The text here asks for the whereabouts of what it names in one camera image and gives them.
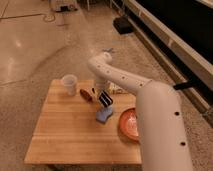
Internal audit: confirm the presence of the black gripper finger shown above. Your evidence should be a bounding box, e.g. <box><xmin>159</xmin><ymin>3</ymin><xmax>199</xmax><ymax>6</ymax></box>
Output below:
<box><xmin>104</xmin><ymin>94</ymin><xmax>113</xmax><ymax>106</ymax></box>
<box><xmin>98</xmin><ymin>93</ymin><xmax>108</xmax><ymax>107</ymax></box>

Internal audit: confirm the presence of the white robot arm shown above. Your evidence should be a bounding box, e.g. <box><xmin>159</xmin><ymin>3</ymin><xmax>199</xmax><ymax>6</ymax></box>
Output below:
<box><xmin>88</xmin><ymin>52</ymin><xmax>193</xmax><ymax>171</ymax></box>

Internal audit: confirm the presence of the brown oblong object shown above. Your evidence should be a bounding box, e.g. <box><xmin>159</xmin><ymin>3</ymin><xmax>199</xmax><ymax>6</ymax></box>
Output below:
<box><xmin>80</xmin><ymin>89</ymin><xmax>93</xmax><ymax>102</ymax></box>

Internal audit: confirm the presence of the orange plate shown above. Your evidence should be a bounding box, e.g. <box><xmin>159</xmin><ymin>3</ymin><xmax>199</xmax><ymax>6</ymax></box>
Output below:
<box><xmin>119</xmin><ymin>108</ymin><xmax>138</xmax><ymax>141</ymax></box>

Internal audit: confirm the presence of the translucent plastic cup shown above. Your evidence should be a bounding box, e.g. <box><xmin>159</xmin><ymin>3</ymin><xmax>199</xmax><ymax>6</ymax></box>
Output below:
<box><xmin>61</xmin><ymin>74</ymin><xmax>77</xmax><ymax>96</ymax></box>

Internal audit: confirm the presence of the light wooden table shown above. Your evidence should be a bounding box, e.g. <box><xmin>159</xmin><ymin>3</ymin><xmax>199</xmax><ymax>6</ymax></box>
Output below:
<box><xmin>24</xmin><ymin>80</ymin><xmax>141</xmax><ymax>164</ymax></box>

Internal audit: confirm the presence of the black box on floor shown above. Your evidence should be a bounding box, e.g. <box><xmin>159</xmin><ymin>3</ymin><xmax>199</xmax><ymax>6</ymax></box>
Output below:
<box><xmin>113</xmin><ymin>17</ymin><xmax>133</xmax><ymax>34</ymax></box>

